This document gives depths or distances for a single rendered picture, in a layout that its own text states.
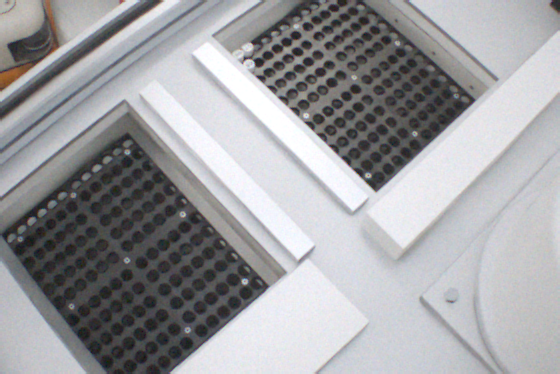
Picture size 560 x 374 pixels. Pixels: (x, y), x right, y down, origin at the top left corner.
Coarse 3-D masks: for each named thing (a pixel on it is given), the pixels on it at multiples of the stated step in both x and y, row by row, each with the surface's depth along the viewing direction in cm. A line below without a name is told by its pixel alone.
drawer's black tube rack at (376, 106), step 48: (336, 0) 82; (288, 48) 79; (336, 48) 79; (384, 48) 79; (288, 96) 79; (336, 96) 76; (384, 96) 77; (432, 96) 77; (336, 144) 74; (384, 144) 74
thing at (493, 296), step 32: (544, 192) 54; (512, 224) 62; (544, 224) 50; (480, 256) 63; (512, 256) 56; (544, 256) 49; (448, 288) 62; (480, 288) 61; (512, 288) 55; (544, 288) 49; (448, 320) 61; (480, 320) 60; (512, 320) 56; (544, 320) 50; (480, 352) 60; (512, 352) 58; (544, 352) 53
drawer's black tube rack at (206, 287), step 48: (96, 192) 74; (144, 192) 71; (48, 240) 69; (96, 240) 69; (144, 240) 69; (192, 240) 72; (48, 288) 70; (96, 288) 67; (144, 288) 67; (192, 288) 67; (240, 288) 68; (96, 336) 65; (144, 336) 69; (192, 336) 66
